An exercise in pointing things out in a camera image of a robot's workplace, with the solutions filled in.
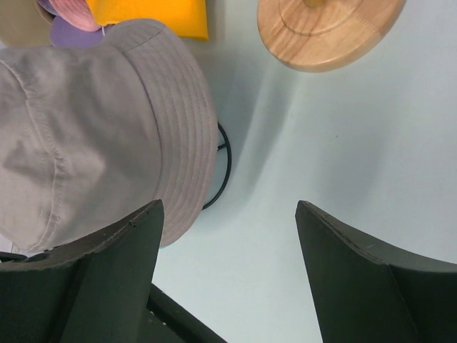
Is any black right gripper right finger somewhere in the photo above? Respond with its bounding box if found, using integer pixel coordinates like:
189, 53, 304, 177
296, 201, 456, 342

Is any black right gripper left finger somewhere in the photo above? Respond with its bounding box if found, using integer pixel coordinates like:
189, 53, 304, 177
1, 201, 164, 342

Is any grey bucket hat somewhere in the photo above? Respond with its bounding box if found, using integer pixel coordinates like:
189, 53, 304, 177
1, 19, 219, 253

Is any lavender purple hat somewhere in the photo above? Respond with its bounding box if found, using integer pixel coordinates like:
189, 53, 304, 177
38, 1, 106, 48

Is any pink hat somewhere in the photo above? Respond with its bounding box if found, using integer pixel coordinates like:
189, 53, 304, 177
50, 0, 101, 32

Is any orange hat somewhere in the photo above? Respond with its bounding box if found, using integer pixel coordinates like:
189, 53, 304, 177
87, 0, 209, 41

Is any wooden hat stand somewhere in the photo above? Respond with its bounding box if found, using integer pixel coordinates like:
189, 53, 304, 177
256, 0, 405, 73

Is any tan brimmed hat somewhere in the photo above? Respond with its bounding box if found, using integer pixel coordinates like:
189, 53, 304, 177
0, 0, 54, 47

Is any black wire hat stand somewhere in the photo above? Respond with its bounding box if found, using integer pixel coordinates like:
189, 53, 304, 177
203, 123, 233, 210

